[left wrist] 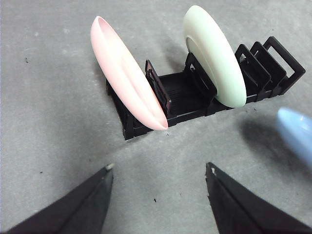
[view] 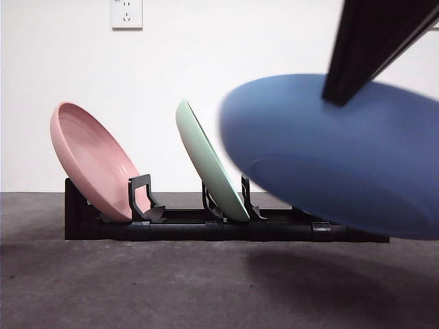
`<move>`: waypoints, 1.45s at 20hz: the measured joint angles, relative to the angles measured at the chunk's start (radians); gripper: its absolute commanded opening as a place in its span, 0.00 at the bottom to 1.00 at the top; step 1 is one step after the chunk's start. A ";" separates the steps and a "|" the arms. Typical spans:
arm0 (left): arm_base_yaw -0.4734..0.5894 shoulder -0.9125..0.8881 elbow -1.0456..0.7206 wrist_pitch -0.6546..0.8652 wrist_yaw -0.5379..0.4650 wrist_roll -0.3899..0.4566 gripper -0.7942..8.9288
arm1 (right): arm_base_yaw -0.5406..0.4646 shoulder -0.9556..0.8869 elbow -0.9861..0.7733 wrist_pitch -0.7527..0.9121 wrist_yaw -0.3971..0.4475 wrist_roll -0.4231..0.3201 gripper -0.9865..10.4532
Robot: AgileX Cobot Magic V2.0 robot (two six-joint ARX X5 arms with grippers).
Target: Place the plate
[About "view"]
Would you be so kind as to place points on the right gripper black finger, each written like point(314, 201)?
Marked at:
point(363, 44)
point(411, 44)

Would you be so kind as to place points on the blue plate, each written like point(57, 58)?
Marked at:
point(308, 144)

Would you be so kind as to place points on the green plate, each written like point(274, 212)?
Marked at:
point(205, 154)

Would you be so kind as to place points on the pink plate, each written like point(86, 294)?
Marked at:
point(89, 154)

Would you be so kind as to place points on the black plastic dish rack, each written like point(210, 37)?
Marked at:
point(192, 233)

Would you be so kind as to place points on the white wall socket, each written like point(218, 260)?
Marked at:
point(126, 17)

